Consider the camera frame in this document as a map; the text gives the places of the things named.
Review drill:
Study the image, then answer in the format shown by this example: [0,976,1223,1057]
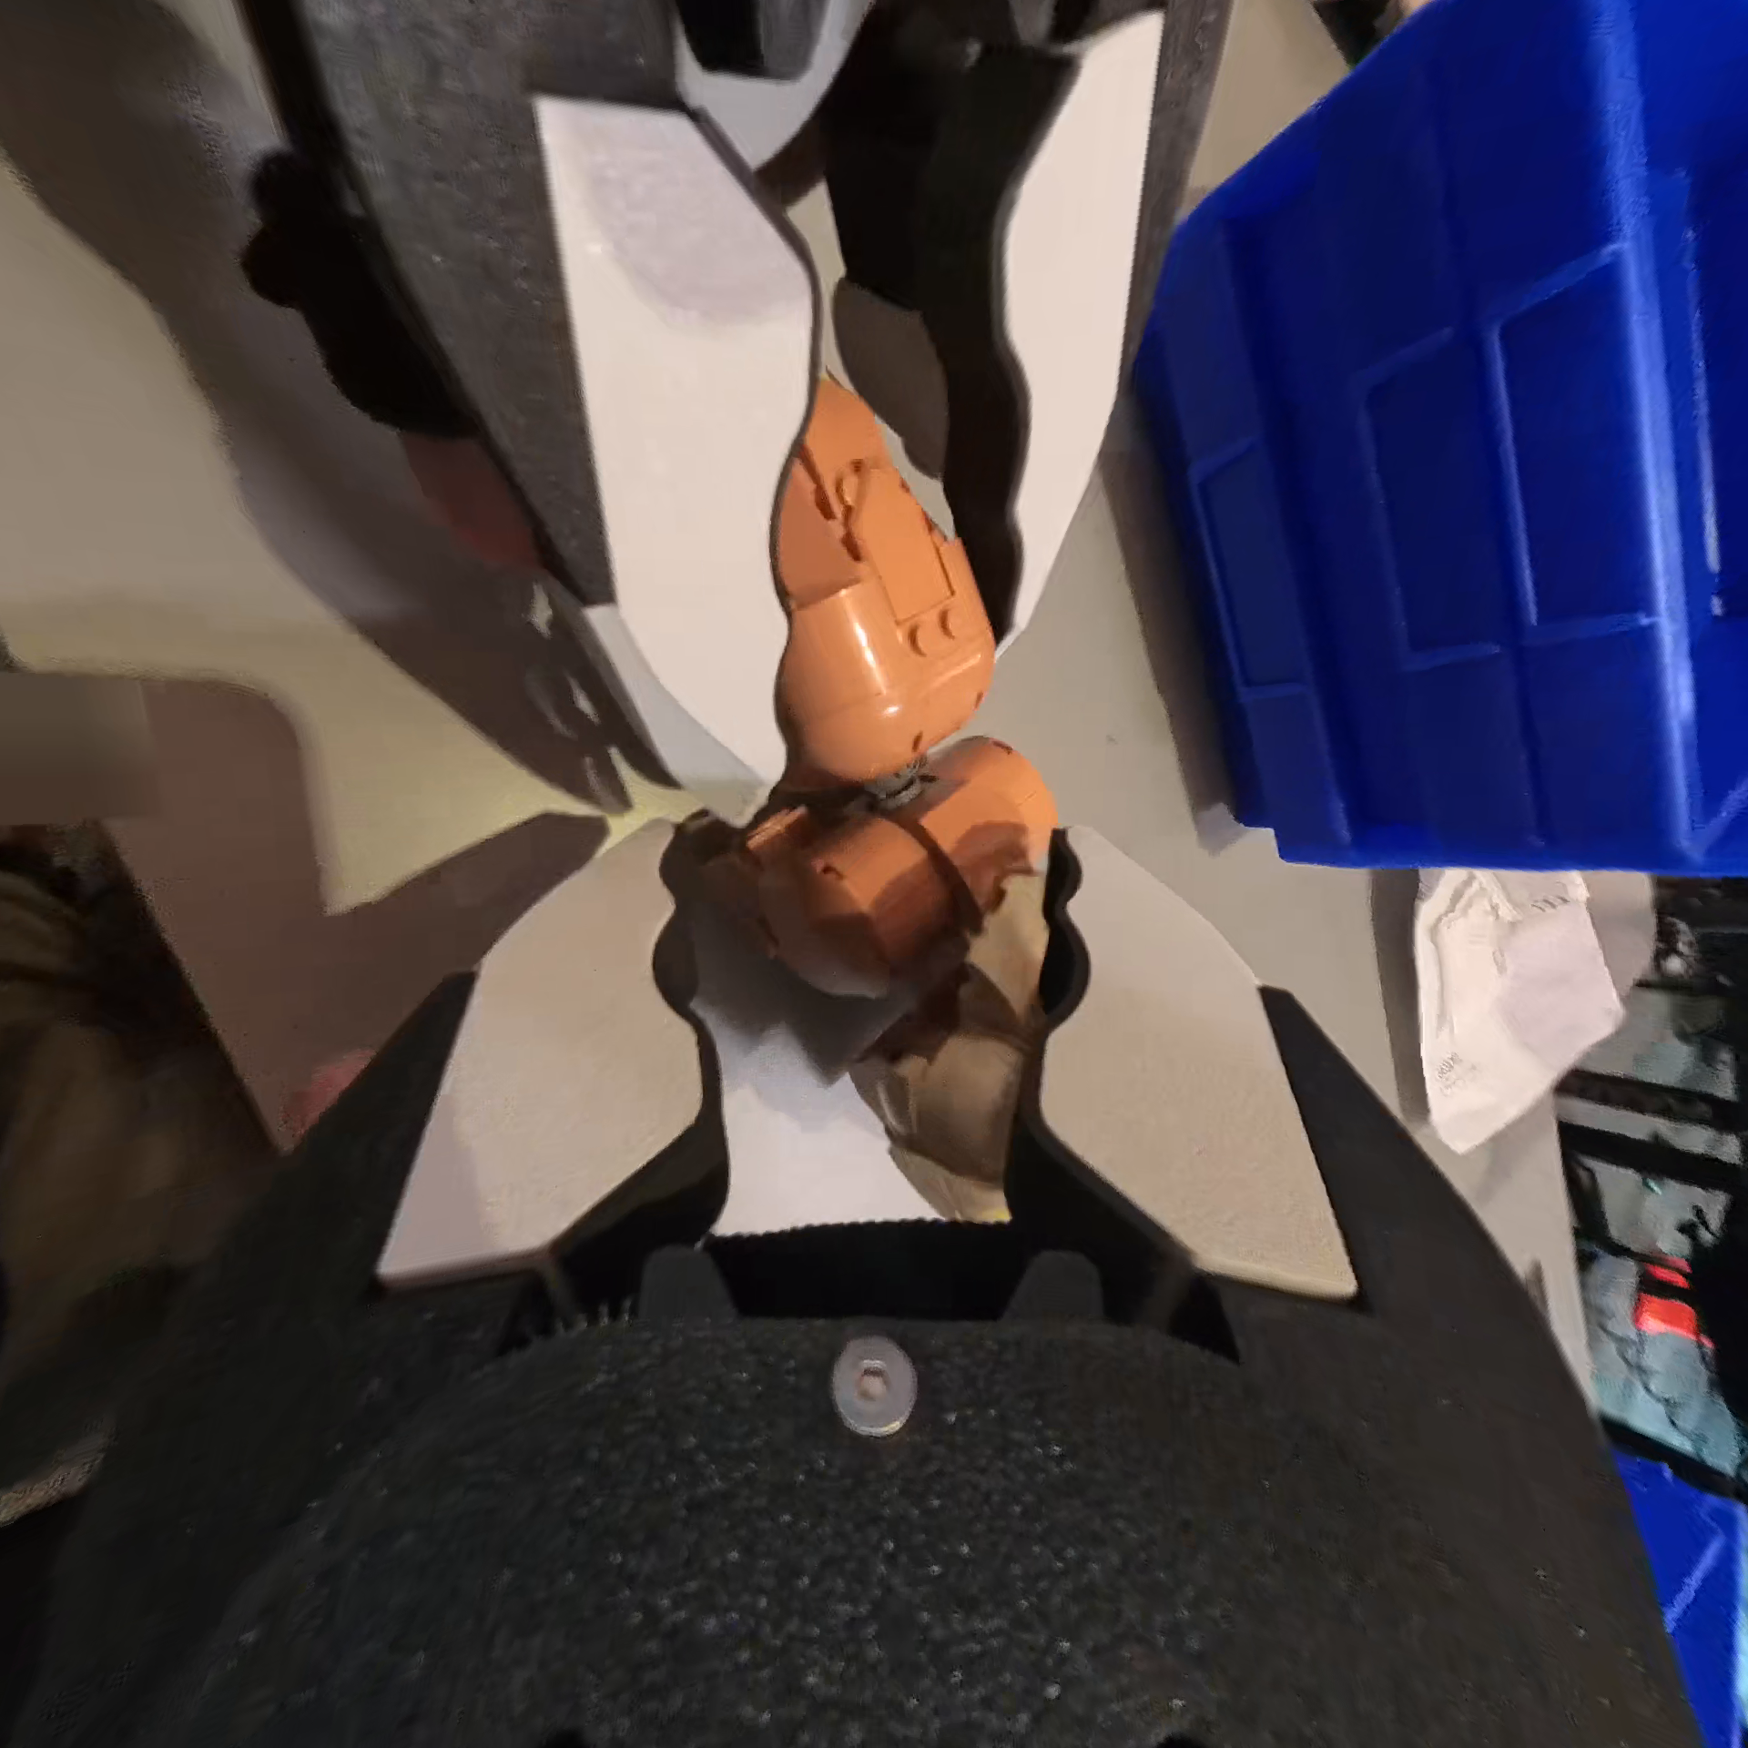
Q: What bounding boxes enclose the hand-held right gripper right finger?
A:
[1017,825,1366,1304]

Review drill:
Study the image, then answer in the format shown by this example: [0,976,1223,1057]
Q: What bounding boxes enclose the person's left hand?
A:
[406,429,539,568]

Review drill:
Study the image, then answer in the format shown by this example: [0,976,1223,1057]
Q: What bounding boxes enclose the blue storage bin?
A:
[1611,1445,1748,1748]

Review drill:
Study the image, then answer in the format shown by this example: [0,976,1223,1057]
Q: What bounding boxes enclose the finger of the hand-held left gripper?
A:
[941,16,1171,641]
[534,99,829,800]

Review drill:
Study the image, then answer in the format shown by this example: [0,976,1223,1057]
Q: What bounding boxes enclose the orange and tan toy segment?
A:
[724,735,1064,1233]

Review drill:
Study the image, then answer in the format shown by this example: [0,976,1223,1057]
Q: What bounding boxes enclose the blue plastic bin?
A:
[1131,0,1748,874]

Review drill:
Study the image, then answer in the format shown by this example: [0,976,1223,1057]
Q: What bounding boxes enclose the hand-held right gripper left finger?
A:
[377,819,736,1293]

